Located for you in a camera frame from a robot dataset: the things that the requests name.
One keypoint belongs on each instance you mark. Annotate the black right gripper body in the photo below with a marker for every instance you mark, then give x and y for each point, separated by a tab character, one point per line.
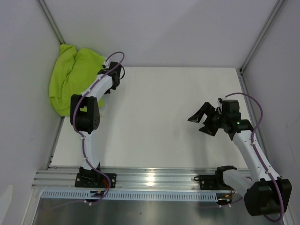
218	120

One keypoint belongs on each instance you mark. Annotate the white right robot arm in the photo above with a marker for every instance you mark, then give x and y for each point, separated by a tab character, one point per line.
264	192

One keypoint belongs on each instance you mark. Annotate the right aluminium corner post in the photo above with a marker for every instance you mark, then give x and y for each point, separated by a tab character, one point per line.
274	14

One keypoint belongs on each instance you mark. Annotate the aluminium mounting rail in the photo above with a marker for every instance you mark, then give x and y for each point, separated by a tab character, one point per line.
144	179

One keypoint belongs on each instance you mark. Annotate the aluminium corner post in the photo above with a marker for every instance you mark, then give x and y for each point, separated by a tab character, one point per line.
274	14
50	20

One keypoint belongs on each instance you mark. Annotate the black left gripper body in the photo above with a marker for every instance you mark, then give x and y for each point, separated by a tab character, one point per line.
117	85

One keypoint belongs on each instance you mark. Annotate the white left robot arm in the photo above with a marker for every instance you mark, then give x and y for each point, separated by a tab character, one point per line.
85	115

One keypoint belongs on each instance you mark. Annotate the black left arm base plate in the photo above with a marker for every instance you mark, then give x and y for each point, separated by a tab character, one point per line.
88	178

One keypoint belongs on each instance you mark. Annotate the left aluminium corner post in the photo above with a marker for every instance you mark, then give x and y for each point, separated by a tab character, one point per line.
50	20

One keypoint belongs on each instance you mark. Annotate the slotted grey cable duct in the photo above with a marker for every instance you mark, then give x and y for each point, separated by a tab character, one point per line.
131	195

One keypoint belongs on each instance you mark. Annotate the lime green shorts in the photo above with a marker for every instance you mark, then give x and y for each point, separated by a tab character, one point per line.
74	71

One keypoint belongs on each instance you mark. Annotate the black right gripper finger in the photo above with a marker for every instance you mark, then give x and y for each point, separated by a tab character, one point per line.
205	109
209	128

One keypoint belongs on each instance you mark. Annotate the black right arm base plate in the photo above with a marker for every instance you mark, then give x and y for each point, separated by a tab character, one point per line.
211	182

